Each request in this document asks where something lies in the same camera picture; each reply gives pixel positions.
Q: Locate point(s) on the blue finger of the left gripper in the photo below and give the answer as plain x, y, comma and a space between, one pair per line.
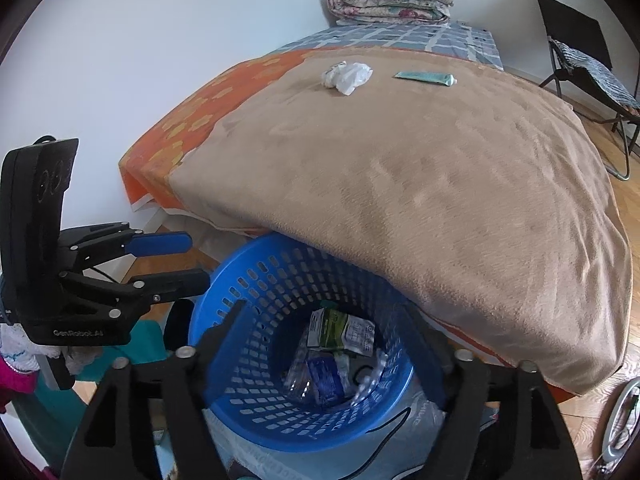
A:
164, 287
158, 244

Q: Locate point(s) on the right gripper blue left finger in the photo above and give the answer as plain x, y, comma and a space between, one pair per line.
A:
218, 351

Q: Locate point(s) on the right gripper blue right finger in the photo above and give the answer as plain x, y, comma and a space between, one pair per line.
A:
431, 356

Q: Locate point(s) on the green milk carton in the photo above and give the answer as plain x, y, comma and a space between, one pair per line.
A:
333, 330

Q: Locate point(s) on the blue green snack packet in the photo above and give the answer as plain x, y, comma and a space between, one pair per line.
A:
326, 379

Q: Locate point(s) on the teal ointment tube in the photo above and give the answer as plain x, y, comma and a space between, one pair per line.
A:
446, 80

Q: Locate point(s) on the white plastic bag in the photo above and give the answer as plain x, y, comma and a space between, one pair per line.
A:
366, 373

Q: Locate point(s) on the clear plastic bottle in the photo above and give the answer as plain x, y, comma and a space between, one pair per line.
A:
297, 382

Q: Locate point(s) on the left gloved hand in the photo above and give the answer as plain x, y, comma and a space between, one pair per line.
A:
22, 354

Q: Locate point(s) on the orange floral bed sheet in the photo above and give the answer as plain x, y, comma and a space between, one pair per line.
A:
200, 124

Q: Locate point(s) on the blue plastic laundry basket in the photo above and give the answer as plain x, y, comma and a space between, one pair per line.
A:
283, 281

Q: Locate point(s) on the beige towel blanket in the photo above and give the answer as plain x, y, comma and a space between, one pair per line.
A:
425, 199

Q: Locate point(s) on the white round floor device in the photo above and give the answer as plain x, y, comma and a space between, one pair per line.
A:
620, 430

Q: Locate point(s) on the blue checked bed sheet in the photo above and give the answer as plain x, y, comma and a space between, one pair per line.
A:
454, 39

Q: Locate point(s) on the checked chair cushion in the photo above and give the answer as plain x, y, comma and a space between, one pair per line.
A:
593, 77

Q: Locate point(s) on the folded floral quilt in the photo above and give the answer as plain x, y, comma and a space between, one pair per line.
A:
432, 12

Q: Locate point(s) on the black folding chair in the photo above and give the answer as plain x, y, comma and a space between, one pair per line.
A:
579, 31

